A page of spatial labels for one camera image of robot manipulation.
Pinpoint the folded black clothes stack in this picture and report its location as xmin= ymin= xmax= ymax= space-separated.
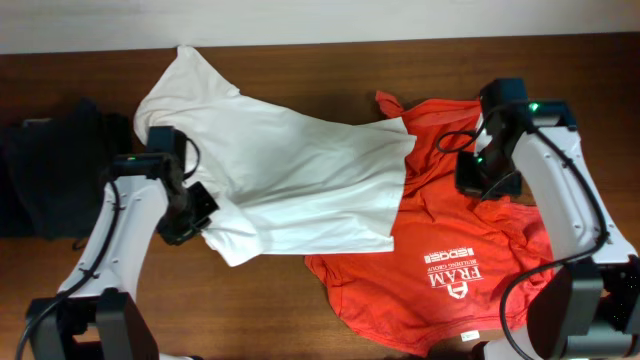
xmin=1 ymin=99 xmax=132 ymax=239

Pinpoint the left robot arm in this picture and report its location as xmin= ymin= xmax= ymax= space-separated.
xmin=15 ymin=152 xmax=218 ymax=359

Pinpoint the white t-shirt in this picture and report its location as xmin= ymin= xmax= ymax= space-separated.
xmin=134 ymin=46 xmax=416 ymax=266

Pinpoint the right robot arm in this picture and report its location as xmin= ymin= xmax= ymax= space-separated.
xmin=455 ymin=78 xmax=639 ymax=359

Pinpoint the red printed t-shirt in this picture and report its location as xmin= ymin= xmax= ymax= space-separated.
xmin=305 ymin=92 xmax=552 ymax=356

